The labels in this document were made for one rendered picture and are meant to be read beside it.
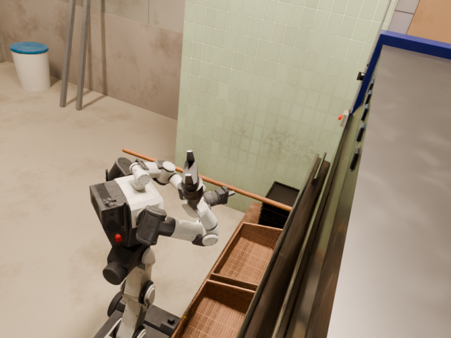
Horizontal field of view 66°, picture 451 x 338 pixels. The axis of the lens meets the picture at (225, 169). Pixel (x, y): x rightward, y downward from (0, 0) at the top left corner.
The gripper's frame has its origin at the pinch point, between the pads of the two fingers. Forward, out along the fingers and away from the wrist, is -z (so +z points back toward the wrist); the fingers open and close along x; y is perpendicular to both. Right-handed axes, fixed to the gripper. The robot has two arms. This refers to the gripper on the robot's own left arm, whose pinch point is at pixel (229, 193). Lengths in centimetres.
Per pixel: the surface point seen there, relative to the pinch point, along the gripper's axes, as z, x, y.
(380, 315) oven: 72, -91, 121
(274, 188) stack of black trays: -61, 29, -22
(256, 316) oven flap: 46, -21, 83
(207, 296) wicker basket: 20, 60, 21
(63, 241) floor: 81, 118, -122
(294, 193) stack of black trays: -71, 29, -11
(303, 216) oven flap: -5, -21, 51
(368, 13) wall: -127, -96, -39
